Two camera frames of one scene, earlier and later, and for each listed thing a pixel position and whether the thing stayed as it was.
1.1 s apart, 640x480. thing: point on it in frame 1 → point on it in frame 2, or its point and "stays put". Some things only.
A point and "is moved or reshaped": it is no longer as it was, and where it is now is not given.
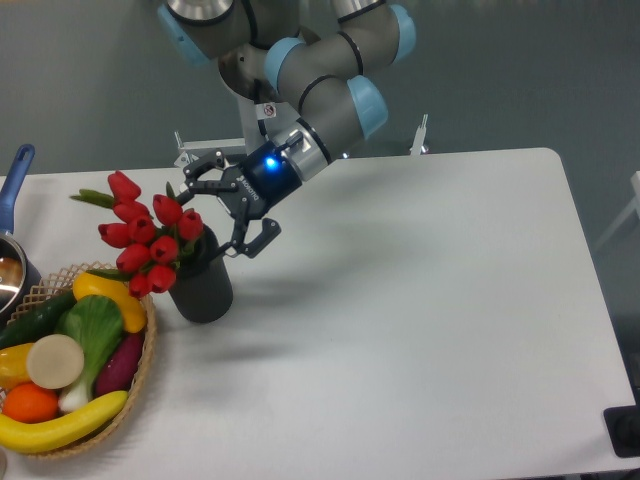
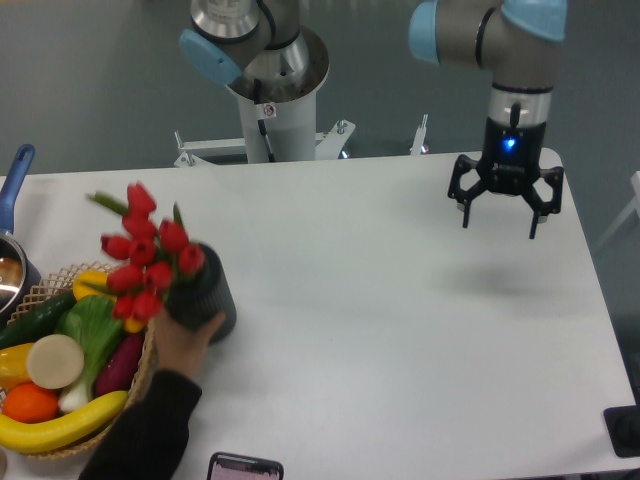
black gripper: [265, 179] → [511, 159]
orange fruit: [29, 403] stays put
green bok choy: [96, 323] stays put
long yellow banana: [26, 437] stays put
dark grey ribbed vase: [203, 290] is moved or reshaped
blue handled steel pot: [18, 286] stays put
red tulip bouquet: [154, 241] is moved or reshaped
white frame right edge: [633, 207] stays put
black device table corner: [623, 427] stays put
